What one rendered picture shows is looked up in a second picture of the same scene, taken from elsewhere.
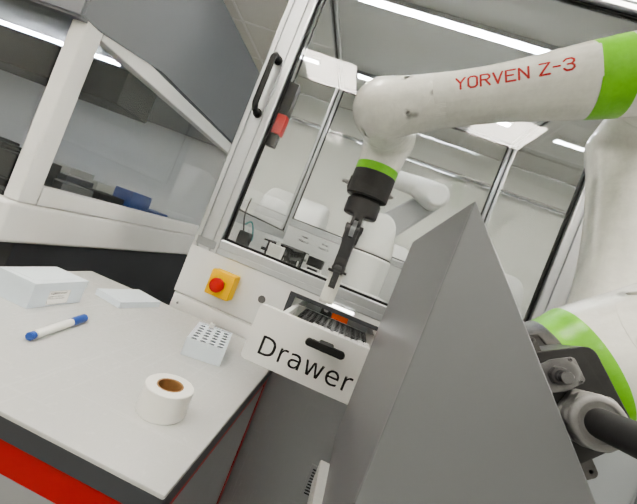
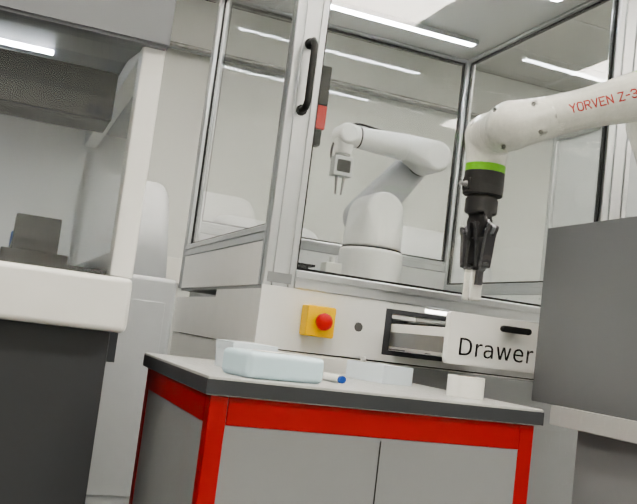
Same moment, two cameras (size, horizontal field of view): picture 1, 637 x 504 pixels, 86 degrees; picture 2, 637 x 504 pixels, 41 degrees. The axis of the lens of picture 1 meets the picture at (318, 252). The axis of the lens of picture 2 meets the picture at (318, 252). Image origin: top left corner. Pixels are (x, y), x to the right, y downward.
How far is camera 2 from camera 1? 142 cm
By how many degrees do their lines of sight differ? 28
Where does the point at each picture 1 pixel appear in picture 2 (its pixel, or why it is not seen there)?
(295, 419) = not seen: hidden behind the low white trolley
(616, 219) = not seen: outside the picture
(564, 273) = not seen: hidden behind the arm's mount
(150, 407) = (474, 388)
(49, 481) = (473, 434)
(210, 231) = (281, 263)
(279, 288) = (374, 309)
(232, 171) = (289, 185)
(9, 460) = (445, 431)
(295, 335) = (484, 329)
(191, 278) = (272, 326)
